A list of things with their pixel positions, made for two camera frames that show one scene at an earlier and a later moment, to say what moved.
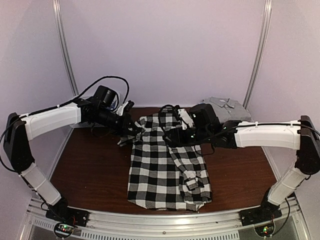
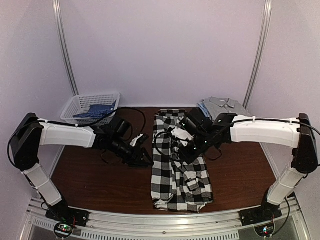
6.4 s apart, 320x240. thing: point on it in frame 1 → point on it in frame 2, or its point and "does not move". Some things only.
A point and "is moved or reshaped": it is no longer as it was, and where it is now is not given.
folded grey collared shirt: (228, 109) does not move
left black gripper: (126, 121) → (136, 157)
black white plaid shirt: (163, 177) is moved or reshaped
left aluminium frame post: (57, 6) does not move
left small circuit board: (64, 229) does not move
